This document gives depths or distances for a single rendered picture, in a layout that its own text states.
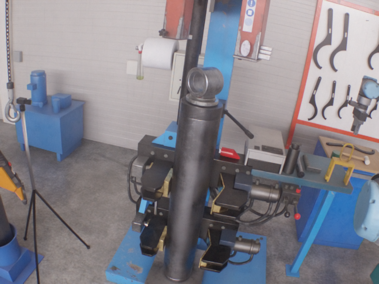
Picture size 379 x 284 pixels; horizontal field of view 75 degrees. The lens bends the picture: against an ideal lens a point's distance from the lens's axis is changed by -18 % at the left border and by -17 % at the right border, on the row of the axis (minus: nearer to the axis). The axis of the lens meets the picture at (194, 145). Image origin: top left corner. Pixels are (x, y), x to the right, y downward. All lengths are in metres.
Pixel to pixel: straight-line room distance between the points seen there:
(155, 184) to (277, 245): 1.64
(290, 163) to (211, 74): 0.76
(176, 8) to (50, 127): 2.62
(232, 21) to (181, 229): 1.29
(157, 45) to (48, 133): 1.99
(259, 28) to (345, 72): 2.38
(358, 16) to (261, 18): 2.38
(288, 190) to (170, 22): 1.16
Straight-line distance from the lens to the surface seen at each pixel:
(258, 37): 1.31
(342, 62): 3.56
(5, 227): 2.25
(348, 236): 3.15
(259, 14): 1.31
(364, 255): 3.32
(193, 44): 1.77
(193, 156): 1.50
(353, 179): 2.73
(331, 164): 1.91
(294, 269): 2.69
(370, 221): 0.74
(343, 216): 2.95
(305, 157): 2.09
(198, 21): 1.76
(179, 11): 1.44
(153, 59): 2.34
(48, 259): 2.59
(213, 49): 1.82
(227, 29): 1.80
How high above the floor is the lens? 1.92
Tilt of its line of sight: 26 degrees down
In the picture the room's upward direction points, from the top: 8 degrees clockwise
